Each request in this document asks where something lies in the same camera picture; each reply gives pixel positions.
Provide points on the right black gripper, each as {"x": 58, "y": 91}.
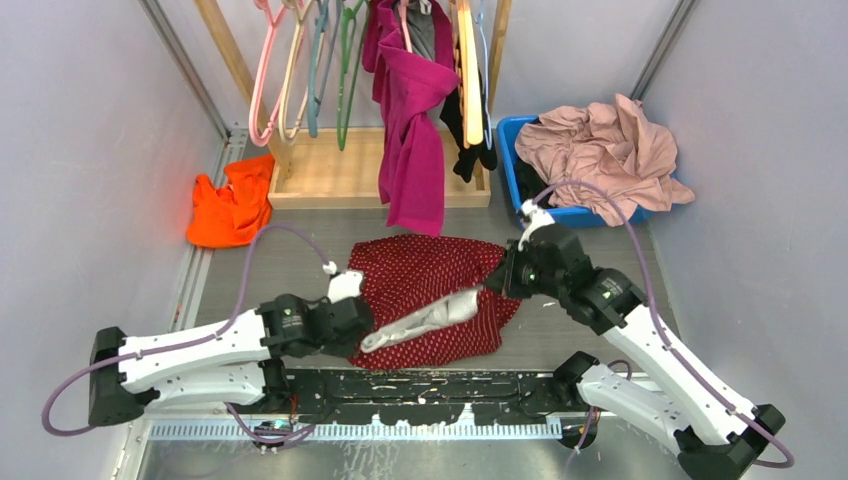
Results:
{"x": 506, "y": 279}

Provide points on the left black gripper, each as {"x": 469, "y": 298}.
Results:
{"x": 344, "y": 349}

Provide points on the red dotted garment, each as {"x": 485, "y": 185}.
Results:
{"x": 405, "y": 273}

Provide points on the light blue hanger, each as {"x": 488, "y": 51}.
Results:
{"x": 478, "y": 14}

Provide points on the black skirt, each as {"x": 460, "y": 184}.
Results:
{"x": 468, "y": 156}

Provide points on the magenta skirt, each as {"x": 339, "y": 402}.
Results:
{"x": 407, "y": 86}

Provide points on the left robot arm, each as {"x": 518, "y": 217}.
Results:
{"x": 218, "y": 362}

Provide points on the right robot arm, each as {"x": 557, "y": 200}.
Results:
{"x": 714, "y": 432}

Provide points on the wooden hanger rack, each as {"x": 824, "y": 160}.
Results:
{"x": 314, "y": 174}

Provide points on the light wooden hanger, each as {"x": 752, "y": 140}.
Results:
{"x": 470, "y": 92}

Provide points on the teal blue hanger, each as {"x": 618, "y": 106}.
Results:
{"x": 326, "y": 28}

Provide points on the cream hanger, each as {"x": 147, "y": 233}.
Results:
{"x": 301, "y": 11}

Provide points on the green hanger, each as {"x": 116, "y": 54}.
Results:
{"x": 353, "y": 25}

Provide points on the black garment in bin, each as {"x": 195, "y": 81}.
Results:
{"x": 528, "y": 182}

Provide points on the pink garment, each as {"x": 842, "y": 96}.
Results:
{"x": 609, "y": 158}

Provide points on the orange garment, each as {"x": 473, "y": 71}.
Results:
{"x": 231, "y": 215}

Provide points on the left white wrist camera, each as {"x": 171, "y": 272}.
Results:
{"x": 345, "y": 285}

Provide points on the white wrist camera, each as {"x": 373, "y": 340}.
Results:
{"x": 345, "y": 285}
{"x": 532, "y": 217}

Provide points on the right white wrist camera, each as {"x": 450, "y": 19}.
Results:
{"x": 532, "y": 217}

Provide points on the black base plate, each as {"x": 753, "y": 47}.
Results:
{"x": 418, "y": 397}

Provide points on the aluminium rail frame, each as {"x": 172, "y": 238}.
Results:
{"x": 424, "y": 430}

